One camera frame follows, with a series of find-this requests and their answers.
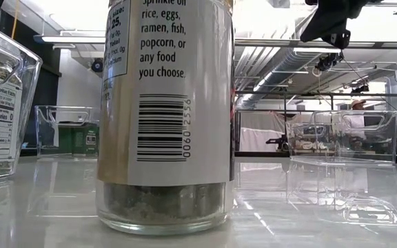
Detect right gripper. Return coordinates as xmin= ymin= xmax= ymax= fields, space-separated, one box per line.
xmin=300 ymin=0 xmax=368 ymax=50

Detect tan lid spice jar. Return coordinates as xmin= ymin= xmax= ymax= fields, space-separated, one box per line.
xmin=95 ymin=0 xmax=236 ymax=237

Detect black hanging ceiling device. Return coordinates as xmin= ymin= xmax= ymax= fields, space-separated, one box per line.
xmin=349 ymin=84 xmax=370 ymax=94

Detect silver ceiling ducts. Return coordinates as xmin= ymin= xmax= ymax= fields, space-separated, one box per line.
xmin=234 ymin=46 xmax=323 ymax=111

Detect white curtain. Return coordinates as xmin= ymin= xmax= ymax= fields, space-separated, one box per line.
xmin=239 ymin=110 xmax=287 ymax=152

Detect clear plastic bin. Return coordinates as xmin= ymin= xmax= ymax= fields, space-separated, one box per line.
xmin=285 ymin=110 xmax=397 ymax=165
xmin=0 ymin=19 xmax=43 ymax=182
xmin=34 ymin=105 xmax=100 ymax=160

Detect long ceiling light fixture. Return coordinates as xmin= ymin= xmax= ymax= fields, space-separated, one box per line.
xmin=32 ymin=34 xmax=108 ymax=45

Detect black round ceiling camera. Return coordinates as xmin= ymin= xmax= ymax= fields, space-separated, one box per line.
xmin=90 ymin=59 xmax=105 ymax=73

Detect yellow hanging cable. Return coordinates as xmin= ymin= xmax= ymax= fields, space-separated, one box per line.
xmin=11 ymin=0 xmax=21 ymax=39

